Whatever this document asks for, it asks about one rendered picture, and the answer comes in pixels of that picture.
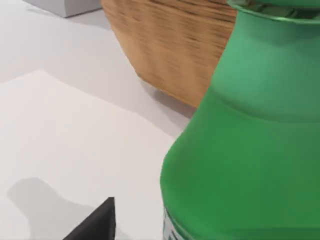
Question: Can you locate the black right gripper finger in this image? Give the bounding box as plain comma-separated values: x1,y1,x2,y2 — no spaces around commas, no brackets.
62,196,117,240

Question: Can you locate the grey cabinet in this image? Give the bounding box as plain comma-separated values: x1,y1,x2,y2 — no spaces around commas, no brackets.
22,0,103,19

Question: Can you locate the green bottle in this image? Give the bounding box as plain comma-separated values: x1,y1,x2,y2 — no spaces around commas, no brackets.
159,0,320,240

